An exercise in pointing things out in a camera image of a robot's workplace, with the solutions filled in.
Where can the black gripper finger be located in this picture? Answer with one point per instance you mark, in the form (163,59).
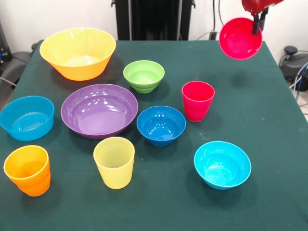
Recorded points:
(263,19)
(256,24)

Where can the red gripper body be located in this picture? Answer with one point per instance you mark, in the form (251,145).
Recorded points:
(255,6)

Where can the red-pink bowl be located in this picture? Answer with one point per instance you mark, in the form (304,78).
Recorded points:
(238,43)

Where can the red-pink cup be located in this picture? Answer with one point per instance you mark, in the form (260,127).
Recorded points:
(197,108)

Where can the green bowl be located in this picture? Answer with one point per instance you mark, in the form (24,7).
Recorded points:
(144,77)

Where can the dark blue bowl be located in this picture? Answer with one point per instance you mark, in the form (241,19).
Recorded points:
(161,127)

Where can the cyan bowl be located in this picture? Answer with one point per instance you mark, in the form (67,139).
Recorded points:
(221,168)

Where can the large purple bowl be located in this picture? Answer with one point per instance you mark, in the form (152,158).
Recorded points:
(98,115)

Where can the large orange bowl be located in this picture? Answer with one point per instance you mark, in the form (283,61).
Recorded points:
(72,48)

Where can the yellow-green cup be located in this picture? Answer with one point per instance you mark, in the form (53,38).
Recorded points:
(114,173)

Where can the dark green tablecloth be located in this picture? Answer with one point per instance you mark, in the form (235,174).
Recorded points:
(168,211)

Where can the blue ribbed bowl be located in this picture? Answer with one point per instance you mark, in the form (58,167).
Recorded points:
(26,125)

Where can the black device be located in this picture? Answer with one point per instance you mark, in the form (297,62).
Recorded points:
(4,53)

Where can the orange cup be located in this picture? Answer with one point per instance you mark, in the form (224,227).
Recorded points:
(29,183)

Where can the grey pedestal foot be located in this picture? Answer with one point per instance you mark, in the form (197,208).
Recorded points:
(296,62)
(16,62)

